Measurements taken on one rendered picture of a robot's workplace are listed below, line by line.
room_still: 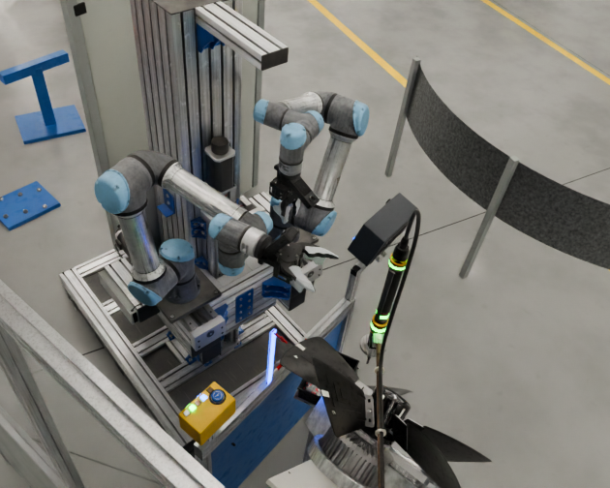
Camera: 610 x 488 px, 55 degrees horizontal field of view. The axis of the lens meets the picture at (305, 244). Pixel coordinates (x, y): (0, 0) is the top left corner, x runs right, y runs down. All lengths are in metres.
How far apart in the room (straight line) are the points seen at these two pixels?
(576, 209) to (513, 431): 1.21
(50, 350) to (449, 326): 2.96
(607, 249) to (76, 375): 3.00
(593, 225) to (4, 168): 3.81
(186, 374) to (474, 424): 1.53
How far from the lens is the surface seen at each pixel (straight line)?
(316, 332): 2.38
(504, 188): 3.43
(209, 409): 1.95
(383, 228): 2.28
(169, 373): 3.01
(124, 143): 3.17
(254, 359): 3.06
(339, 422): 1.59
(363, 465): 1.79
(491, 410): 3.42
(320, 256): 1.56
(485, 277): 4.00
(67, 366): 0.91
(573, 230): 3.45
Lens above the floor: 2.80
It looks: 46 degrees down
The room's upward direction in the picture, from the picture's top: 7 degrees clockwise
